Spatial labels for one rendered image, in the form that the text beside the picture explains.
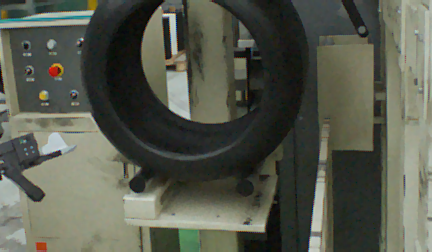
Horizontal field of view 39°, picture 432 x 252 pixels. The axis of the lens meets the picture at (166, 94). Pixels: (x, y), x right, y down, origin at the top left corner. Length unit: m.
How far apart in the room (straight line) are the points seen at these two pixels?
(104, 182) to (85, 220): 0.19
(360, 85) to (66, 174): 1.23
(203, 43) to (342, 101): 0.44
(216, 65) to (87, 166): 0.80
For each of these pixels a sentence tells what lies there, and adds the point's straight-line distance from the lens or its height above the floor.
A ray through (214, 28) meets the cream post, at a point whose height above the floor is 1.25.
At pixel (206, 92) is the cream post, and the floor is 1.06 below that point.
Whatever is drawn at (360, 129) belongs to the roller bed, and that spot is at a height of 0.96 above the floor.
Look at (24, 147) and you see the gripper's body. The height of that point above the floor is 1.04.
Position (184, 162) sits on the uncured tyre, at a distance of 1.54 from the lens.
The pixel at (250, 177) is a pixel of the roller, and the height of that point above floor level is 0.92.
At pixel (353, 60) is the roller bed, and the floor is 1.16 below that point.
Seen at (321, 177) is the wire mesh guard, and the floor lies 1.00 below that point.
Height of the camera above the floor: 1.47
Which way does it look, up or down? 13 degrees down
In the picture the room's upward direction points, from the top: 5 degrees counter-clockwise
